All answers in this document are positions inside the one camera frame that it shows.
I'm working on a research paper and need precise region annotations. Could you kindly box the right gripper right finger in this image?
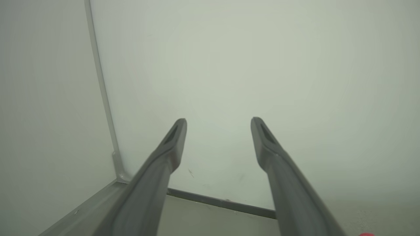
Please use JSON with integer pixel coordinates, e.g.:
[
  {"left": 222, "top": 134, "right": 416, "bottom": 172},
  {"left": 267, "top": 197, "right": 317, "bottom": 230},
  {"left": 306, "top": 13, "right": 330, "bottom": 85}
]
[{"left": 250, "top": 117, "right": 347, "bottom": 236}]

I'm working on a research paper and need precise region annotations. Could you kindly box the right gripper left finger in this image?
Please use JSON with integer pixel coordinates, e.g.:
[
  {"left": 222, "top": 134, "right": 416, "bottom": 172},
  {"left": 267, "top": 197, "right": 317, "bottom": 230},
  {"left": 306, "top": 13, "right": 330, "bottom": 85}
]
[{"left": 94, "top": 118, "right": 187, "bottom": 236}]

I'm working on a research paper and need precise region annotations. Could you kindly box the light grey baseboard strip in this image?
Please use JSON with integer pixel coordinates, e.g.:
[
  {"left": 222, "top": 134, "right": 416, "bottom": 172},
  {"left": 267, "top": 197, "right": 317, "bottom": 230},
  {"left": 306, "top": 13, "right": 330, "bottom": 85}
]
[{"left": 38, "top": 180, "right": 128, "bottom": 236}]

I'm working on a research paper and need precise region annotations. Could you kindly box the dark grey baseboard strip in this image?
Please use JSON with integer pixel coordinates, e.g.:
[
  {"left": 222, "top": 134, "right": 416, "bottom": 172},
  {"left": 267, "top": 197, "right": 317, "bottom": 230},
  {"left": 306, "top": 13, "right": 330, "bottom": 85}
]
[{"left": 167, "top": 187, "right": 277, "bottom": 219}]

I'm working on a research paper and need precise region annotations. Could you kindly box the grey wall corner trim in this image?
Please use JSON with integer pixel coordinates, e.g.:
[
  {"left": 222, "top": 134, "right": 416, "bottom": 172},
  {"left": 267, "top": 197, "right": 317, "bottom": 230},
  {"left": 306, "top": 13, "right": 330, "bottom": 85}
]
[{"left": 84, "top": 0, "right": 132, "bottom": 184}]

